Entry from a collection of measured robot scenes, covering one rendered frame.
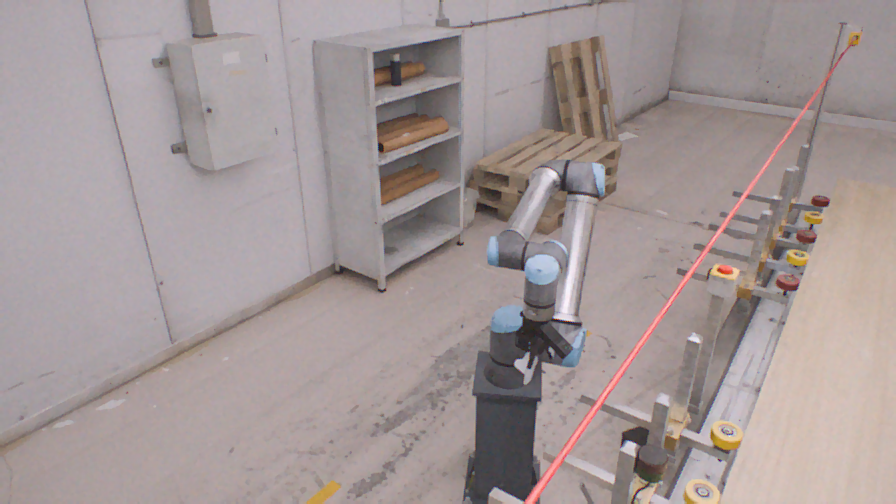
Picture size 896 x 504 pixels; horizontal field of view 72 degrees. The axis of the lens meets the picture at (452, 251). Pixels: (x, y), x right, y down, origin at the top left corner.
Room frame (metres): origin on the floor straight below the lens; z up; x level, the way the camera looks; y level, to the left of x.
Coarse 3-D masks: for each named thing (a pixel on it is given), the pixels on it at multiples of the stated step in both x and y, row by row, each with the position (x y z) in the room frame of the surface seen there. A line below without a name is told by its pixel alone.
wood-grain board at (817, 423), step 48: (864, 192) 3.02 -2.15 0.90; (816, 240) 2.45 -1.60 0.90; (864, 240) 2.45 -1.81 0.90; (816, 288) 2.04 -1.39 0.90; (864, 288) 2.04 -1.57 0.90; (816, 336) 1.72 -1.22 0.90; (864, 336) 1.72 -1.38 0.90; (768, 384) 1.47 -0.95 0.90; (816, 384) 1.47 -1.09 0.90; (864, 384) 1.47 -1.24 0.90; (768, 432) 1.27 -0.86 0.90; (816, 432) 1.27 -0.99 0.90; (864, 432) 1.27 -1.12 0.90; (768, 480) 1.11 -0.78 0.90; (816, 480) 1.11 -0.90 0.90; (864, 480) 1.11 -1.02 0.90
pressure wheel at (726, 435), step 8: (720, 424) 1.30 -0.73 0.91; (728, 424) 1.30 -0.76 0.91; (712, 432) 1.27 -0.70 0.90; (720, 432) 1.27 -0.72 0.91; (728, 432) 1.27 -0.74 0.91; (736, 432) 1.27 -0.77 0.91; (712, 440) 1.26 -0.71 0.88; (720, 440) 1.25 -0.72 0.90; (728, 440) 1.24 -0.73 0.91; (736, 440) 1.24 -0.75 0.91; (728, 448) 1.23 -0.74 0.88; (736, 448) 1.24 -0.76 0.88
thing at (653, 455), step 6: (642, 450) 0.96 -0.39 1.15; (648, 450) 0.96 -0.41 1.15; (654, 450) 0.96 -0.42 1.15; (660, 450) 0.96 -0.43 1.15; (642, 456) 0.94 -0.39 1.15; (648, 456) 0.94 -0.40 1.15; (654, 456) 0.94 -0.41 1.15; (660, 456) 0.94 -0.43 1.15; (666, 456) 0.94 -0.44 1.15; (648, 462) 0.92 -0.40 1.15; (654, 462) 0.92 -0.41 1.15; (660, 462) 0.92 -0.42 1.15; (636, 474) 0.97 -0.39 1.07; (654, 474) 0.92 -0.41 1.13; (636, 492) 0.95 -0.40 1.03
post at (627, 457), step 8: (624, 448) 0.96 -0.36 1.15; (632, 448) 0.96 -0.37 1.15; (624, 456) 0.96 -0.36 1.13; (632, 456) 0.95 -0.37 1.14; (624, 464) 0.96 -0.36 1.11; (632, 464) 0.95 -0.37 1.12; (616, 472) 0.96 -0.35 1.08; (624, 472) 0.96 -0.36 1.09; (632, 472) 0.95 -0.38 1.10; (616, 480) 0.96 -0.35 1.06; (624, 480) 0.95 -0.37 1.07; (616, 488) 0.96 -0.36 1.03; (624, 488) 0.95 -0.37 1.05; (632, 488) 0.97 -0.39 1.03; (616, 496) 0.96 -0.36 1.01; (624, 496) 0.95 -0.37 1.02
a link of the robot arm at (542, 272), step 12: (528, 264) 1.49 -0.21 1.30; (540, 264) 1.48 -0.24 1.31; (552, 264) 1.48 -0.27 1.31; (528, 276) 1.47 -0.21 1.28; (540, 276) 1.45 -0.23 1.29; (552, 276) 1.45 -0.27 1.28; (528, 288) 1.47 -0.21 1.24; (540, 288) 1.45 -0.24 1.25; (552, 288) 1.46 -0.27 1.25; (528, 300) 1.46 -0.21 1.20; (540, 300) 1.45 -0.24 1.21; (552, 300) 1.46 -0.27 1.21
